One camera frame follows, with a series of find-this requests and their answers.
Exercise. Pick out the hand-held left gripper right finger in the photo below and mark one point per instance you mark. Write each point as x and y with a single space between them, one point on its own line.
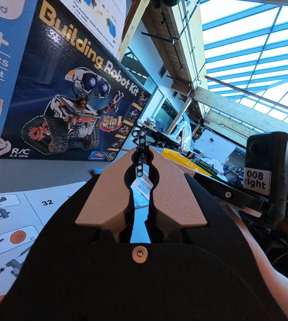
179 200

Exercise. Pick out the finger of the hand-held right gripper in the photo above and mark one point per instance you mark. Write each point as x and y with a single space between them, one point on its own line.
186 170

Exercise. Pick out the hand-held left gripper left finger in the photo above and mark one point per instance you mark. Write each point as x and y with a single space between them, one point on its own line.
103 200

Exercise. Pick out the dark grey angled beam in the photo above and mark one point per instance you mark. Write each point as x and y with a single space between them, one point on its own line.
141 143

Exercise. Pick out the person's right forearm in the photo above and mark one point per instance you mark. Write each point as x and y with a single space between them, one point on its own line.
274 273

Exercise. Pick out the grey desk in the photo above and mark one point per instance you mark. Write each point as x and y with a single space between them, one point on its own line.
33 173

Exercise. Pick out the white task sheet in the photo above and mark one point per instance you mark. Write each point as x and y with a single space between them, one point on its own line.
96 20

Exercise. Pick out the yellow storage bin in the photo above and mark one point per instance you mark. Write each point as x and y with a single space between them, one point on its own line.
181 160

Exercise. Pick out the whiteboard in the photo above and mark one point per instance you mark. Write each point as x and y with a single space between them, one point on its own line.
214 145

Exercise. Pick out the sticker sheet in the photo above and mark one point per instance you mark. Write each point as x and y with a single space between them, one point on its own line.
142 190

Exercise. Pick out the leaning cardboard board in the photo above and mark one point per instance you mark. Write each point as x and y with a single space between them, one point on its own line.
186 130

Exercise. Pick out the dark laptop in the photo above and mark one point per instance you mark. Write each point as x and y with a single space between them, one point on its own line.
164 127
158 124

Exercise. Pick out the open instruction booklet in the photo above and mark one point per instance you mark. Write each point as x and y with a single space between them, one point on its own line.
33 208

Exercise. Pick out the blue toy box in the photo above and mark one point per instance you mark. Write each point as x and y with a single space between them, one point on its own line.
58 100

